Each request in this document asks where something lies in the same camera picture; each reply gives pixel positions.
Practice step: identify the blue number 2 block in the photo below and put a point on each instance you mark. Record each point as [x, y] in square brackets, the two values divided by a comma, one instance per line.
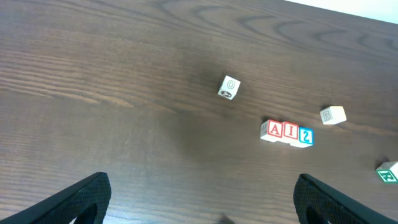
[305, 138]

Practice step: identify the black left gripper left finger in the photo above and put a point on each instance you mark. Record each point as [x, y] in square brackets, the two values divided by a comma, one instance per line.
[83, 202]

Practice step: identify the red letter I block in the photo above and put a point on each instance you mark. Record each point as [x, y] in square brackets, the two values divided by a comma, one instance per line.
[290, 132]

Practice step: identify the plain white wooden block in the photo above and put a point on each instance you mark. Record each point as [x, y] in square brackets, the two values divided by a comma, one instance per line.
[229, 87]

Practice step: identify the yellow wooden block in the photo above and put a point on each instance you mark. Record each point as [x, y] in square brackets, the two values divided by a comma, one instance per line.
[333, 115]

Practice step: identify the red letter A block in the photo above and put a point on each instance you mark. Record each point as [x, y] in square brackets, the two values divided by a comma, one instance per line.
[271, 131]

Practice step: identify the green edged wooden block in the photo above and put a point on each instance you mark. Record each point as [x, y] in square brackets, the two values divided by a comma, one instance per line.
[387, 171]

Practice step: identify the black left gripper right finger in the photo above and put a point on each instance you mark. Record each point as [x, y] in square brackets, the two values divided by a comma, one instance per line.
[316, 202]

